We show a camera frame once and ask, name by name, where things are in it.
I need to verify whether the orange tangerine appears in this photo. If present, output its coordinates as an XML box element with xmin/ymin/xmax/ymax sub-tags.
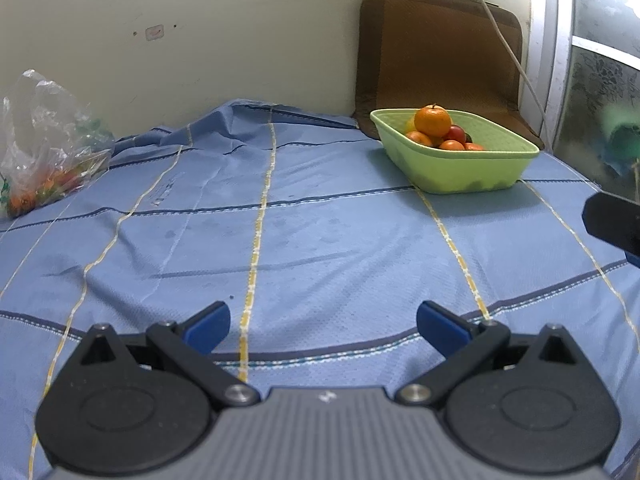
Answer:
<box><xmin>413</xmin><ymin>104</ymin><xmax>452</xmax><ymax>138</ymax></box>

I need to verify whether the black right gripper tip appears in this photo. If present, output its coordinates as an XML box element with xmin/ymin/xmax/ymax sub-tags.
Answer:
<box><xmin>582</xmin><ymin>191</ymin><xmax>640</xmax><ymax>268</ymax></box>

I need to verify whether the blue striped bed sheet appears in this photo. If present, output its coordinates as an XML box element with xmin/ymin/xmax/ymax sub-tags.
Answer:
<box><xmin>1</xmin><ymin>101</ymin><xmax>639</xmax><ymax>479</ymax></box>

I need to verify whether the green plastic fruit basket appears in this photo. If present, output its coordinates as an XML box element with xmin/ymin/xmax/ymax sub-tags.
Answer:
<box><xmin>370</xmin><ymin>108</ymin><xmax>539</xmax><ymax>194</ymax></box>

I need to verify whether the clear plastic fruit bag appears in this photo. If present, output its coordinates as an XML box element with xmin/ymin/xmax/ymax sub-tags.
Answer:
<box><xmin>1</xmin><ymin>70</ymin><xmax>115</xmax><ymax>219</ymax></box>

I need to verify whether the orange fruit front in basket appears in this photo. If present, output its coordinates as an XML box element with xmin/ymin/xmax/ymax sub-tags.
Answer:
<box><xmin>439</xmin><ymin>140</ymin><xmax>465</xmax><ymax>151</ymax></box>

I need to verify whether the orange fruit in basket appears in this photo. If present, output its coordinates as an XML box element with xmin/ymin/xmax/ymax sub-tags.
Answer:
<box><xmin>439</xmin><ymin>140</ymin><xmax>465</xmax><ymax>151</ymax></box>
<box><xmin>406</xmin><ymin>130</ymin><xmax>434</xmax><ymax>148</ymax></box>

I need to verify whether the green blurred object at window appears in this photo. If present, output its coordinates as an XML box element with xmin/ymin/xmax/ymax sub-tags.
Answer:
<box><xmin>599</xmin><ymin>104</ymin><xmax>639</xmax><ymax>177</ymax></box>

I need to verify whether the red fruit in basket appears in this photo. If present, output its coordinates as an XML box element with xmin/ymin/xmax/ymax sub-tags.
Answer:
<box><xmin>444</xmin><ymin>125</ymin><xmax>468</xmax><ymax>144</ymax></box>

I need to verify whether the orange fruit left in basket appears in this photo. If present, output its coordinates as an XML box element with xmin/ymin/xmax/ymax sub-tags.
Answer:
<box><xmin>406</xmin><ymin>130</ymin><xmax>434</xmax><ymax>148</ymax></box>

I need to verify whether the yellow fruit in basket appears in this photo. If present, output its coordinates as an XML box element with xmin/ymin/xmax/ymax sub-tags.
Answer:
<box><xmin>404</xmin><ymin>116</ymin><xmax>416</xmax><ymax>133</ymax></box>

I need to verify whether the brown seat cushion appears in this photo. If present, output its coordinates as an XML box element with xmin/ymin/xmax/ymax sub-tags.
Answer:
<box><xmin>354</xmin><ymin>0</ymin><xmax>542</xmax><ymax>145</ymax></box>

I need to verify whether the window frame with patterned glass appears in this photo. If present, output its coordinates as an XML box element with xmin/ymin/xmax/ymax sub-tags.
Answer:
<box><xmin>523</xmin><ymin>0</ymin><xmax>639</xmax><ymax>200</ymax></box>

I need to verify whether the white power cable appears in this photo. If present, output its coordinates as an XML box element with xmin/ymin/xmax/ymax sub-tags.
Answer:
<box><xmin>456</xmin><ymin>0</ymin><xmax>554</xmax><ymax>149</ymax></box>

